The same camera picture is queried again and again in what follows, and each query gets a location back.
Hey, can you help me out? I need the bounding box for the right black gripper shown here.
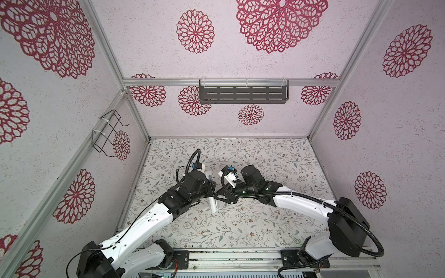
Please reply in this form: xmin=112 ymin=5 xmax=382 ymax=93
xmin=213 ymin=181 xmax=257 ymax=205

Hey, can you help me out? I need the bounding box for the white remote control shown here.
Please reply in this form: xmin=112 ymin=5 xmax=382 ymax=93
xmin=207 ymin=178 xmax=218 ymax=214

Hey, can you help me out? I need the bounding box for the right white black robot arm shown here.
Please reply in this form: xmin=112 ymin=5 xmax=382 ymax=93
xmin=219 ymin=165 xmax=369 ymax=262

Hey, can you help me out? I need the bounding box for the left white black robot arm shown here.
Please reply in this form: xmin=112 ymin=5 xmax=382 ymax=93
xmin=75 ymin=170 xmax=216 ymax=278

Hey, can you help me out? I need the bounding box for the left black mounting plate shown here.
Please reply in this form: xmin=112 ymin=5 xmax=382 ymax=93
xmin=147 ymin=250 xmax=190 ymax=270

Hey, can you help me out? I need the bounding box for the black mounting plate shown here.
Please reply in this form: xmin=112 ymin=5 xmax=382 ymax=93
xmin=280 ymin=249 xmax=330 ymax=270
xmin=147 ymin=250 xmax=190 ymax=270

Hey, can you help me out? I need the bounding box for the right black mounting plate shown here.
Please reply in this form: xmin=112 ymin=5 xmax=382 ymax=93
xmin=280 ymin=249 xmax=330 ymax=270

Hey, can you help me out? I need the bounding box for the grey slotted metal shelf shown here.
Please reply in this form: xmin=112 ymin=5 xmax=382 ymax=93
xmin=198 ymin=79 xmax=289 ymax=104

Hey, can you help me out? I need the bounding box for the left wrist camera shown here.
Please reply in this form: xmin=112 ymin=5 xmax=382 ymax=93
xmin=192 ymin=162 xmax=208 ymax=178

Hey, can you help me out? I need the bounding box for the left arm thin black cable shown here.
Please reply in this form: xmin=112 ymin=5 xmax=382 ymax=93
xmin=65 ymin=149 xmax=202 ymax=278

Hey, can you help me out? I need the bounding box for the black wire wall rack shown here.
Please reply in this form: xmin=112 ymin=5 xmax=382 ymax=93
xmin=90 ymin=110 xmax=131 ymax=161

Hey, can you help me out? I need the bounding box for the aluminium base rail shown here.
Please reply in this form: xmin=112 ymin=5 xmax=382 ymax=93
xmin=124 ymin=245 xmax=381 ymax=275

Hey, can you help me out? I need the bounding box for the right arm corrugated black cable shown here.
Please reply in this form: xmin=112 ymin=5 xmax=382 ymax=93
xmin=220 ymin=170 xmax=385 ymax=278

